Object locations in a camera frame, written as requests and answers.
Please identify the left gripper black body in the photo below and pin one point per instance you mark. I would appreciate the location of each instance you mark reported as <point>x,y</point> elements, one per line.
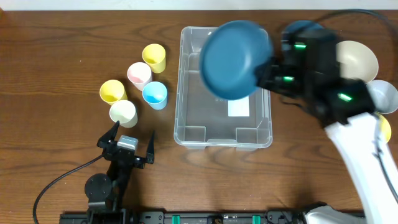
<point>125,154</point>

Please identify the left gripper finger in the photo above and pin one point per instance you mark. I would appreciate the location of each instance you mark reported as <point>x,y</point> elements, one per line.
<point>107,139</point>
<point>150,150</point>

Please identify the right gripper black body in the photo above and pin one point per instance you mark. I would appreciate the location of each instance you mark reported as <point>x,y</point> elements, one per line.
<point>267,76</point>

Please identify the dark blue bowl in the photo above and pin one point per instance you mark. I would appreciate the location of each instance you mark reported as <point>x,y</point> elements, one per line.
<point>294,26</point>
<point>230,57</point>

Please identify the beige large bowl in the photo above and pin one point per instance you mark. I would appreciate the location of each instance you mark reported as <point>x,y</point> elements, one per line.
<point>357,61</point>

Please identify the light grey small bowl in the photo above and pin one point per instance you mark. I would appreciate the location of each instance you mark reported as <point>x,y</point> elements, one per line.
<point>384,96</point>

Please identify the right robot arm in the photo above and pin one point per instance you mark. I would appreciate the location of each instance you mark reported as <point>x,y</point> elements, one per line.
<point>310,71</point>

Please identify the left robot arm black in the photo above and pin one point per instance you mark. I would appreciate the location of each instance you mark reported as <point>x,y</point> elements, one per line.
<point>105,191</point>

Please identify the white label in container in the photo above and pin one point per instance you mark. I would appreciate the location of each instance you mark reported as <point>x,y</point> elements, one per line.
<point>238,108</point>

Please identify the clear plastic storage container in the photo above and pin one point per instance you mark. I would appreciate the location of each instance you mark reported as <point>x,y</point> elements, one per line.
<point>201,118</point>

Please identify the cream white cup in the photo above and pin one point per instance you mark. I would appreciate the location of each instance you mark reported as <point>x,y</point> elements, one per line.
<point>125,112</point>

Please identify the yellow cup near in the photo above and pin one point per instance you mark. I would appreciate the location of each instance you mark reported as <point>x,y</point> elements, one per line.
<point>112,91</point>

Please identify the yellow cup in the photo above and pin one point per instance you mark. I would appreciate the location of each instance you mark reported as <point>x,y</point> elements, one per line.
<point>112,91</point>
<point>155,56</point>

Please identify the blue cup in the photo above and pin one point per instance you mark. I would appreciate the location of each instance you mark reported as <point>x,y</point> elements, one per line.
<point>155,94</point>

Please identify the pink cup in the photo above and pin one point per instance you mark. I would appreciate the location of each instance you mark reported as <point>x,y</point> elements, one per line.
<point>139,74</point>

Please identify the yellow cup far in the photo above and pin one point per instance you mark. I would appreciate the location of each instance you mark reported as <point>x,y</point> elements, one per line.
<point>155,56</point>

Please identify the yellow small bowl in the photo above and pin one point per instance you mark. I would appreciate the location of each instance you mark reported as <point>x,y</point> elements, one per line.
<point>385,128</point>

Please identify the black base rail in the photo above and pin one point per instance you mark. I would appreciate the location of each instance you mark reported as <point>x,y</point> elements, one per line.
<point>186,217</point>

